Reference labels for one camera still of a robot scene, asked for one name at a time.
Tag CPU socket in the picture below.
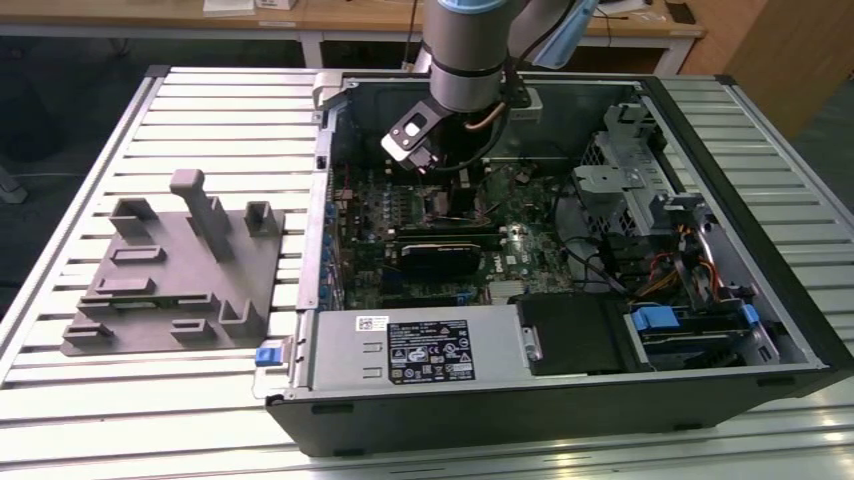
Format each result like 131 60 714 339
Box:
414 183 494 225

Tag black graphics card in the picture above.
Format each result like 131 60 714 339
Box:
394 242 485 277

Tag green motherboard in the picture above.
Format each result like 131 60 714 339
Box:
330 149 582 311

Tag metal drive cage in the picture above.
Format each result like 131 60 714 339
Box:
572 102 677 237

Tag silver chipset heatsink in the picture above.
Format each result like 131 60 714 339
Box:
489 281 530 305

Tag black plastic cover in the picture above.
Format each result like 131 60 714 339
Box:
514 293 656 377

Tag grey power supply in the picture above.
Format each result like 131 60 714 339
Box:
287 303 536 401

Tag grey parts rack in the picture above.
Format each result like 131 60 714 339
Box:
59 168 289 357

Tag hard disk in blue carrier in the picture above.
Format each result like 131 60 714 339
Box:
626 303 749 371

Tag wooden desk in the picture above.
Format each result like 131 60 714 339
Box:
0 0 709 76

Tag black PC case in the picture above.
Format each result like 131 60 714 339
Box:
263 69 854 459

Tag wooden cabinet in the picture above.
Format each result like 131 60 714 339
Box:
680 0 854 144

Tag grey chair leg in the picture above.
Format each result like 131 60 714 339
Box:
0 162 30 205

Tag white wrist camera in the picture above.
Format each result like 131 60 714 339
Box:
378 110 443 162

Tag yellow power wires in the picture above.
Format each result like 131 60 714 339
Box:
633 272 680 299

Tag orange data cable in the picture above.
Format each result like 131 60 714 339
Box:
704 234 729 304

